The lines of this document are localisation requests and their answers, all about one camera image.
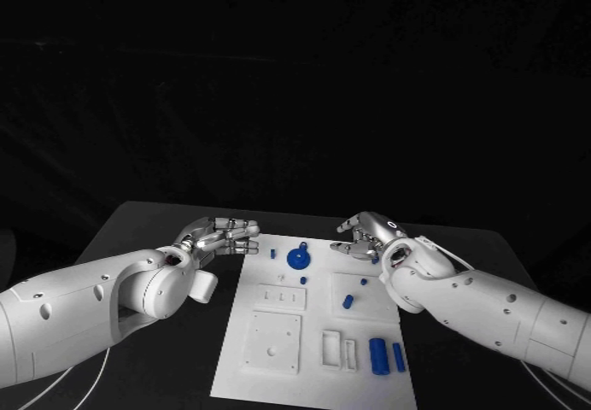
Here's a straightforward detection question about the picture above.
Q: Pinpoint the thick long blue cylinder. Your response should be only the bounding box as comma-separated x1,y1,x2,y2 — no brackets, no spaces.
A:
368,337,391,376

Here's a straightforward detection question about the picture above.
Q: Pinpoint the blue gear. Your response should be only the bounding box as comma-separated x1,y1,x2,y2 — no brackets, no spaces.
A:
286,241,313,272

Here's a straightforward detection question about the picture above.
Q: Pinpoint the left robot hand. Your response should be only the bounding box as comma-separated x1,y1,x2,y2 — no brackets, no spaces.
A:
173,216,261,267

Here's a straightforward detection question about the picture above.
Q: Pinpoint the white task board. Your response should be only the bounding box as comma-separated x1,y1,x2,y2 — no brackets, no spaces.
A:
209,233,420,410

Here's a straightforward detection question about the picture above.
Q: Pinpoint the white cable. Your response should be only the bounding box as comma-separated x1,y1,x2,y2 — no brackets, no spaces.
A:
16,366,75,410
519,360,570,410
72,347,113,410
542,367,591,407
427,237,476,273

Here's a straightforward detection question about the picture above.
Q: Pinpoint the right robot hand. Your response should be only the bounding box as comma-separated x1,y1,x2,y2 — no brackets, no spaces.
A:
329,210,410,261

